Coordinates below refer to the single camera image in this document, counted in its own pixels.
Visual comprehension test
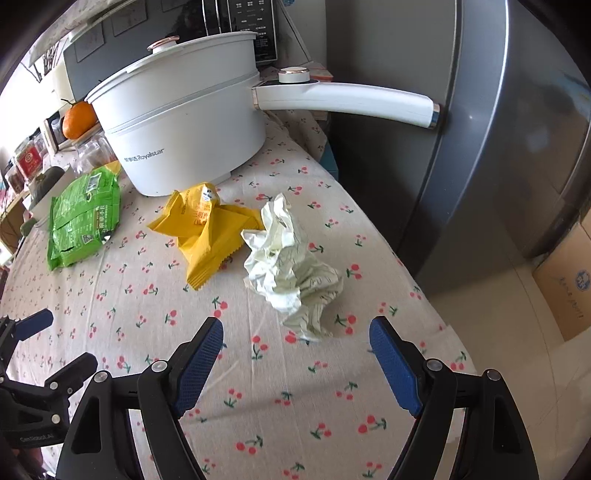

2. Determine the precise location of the black microwave oven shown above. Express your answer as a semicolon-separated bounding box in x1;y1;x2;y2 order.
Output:
62;0;281;103

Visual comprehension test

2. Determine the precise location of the glass jar with tangerines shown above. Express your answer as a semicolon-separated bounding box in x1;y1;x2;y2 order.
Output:
72;131;117;175

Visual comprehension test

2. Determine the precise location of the orange tangerine on jar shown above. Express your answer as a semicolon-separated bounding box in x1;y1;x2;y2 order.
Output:
62;101;98;140

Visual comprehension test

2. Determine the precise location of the cream bowl with handle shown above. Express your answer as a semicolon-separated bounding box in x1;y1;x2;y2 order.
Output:
23;166;75;223

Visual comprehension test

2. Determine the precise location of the cherry print tablecloth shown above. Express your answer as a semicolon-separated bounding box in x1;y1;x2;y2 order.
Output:
1;116;474;479

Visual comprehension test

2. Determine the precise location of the yellow snack wrapper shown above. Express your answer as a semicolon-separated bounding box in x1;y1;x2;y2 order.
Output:
148;182;264;290

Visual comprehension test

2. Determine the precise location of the lower cardboard box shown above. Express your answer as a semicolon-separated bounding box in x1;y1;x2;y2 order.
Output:
533;222;591;341

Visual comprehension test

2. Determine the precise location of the printed paper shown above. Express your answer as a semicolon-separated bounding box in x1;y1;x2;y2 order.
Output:
242;194;344;342

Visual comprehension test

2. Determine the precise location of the green snack bag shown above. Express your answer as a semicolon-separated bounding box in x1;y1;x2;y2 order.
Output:
47;164;121;271

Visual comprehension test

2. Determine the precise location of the dark green squash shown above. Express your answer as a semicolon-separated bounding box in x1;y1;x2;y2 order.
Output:
29;166;65;199

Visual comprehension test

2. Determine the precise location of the white electric cooking pot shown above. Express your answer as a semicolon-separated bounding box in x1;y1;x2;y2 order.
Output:
86;31;440;197

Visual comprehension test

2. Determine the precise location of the red label glass jar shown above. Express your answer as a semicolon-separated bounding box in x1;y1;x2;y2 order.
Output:
15;138;44;182

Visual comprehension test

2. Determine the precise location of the grey refrigerator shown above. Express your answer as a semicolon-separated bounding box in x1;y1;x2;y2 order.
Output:
325;1;590;295

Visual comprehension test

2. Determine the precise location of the cream air fryer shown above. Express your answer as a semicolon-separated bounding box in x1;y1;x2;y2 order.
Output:
41;60;76;154

